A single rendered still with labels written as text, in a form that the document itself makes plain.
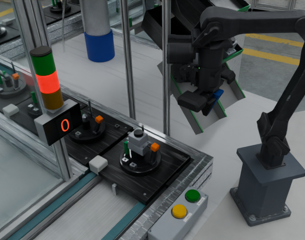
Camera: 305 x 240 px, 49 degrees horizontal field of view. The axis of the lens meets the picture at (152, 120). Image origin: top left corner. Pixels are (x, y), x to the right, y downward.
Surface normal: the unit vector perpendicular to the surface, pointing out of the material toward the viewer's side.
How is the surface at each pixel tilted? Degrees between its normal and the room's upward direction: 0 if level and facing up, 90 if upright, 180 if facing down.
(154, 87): 0
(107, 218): 0
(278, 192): 90
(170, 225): 0
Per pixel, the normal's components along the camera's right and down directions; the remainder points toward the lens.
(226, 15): 0.12, -0.77
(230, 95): 0.45, -0.24
